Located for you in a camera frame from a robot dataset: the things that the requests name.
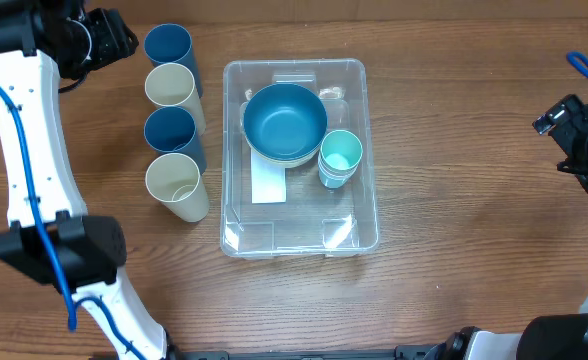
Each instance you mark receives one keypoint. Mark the dark blue bowl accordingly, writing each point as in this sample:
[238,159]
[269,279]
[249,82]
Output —
[285,109]

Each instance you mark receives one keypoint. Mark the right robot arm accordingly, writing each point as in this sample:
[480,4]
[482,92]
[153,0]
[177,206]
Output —
[545,337]

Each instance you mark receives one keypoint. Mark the mint green small cup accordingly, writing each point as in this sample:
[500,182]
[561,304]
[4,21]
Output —
[341,150]

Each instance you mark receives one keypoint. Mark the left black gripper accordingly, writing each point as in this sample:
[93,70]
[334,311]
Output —
[119,39]

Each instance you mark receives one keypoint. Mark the dark blue tall cup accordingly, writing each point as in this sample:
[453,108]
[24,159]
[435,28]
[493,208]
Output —
[172,43]
[173,130]

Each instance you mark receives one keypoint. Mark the light blue small cup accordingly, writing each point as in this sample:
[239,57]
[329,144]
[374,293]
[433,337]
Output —
[332,182]

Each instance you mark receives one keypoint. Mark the grey small cup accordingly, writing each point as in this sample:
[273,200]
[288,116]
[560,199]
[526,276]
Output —
[336,166]

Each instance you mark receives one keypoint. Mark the cream bowl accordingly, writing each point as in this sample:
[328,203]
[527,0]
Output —
[287,150]
[292,163]

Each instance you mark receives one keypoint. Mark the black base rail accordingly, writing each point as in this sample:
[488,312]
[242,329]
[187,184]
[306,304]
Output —
[402,352]

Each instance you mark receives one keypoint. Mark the white label in bin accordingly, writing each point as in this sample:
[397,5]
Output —
[268,181]

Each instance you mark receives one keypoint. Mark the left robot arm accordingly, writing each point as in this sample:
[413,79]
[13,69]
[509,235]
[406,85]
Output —
[48,48]

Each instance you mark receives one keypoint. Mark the clear plastic storage bin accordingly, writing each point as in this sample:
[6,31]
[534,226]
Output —
[314,220]

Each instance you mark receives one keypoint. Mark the beige tall cup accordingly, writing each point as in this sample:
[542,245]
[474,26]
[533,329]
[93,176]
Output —
[175,181]
[173,84]

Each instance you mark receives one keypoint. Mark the pink small cup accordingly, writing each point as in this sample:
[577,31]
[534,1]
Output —
[323,167]

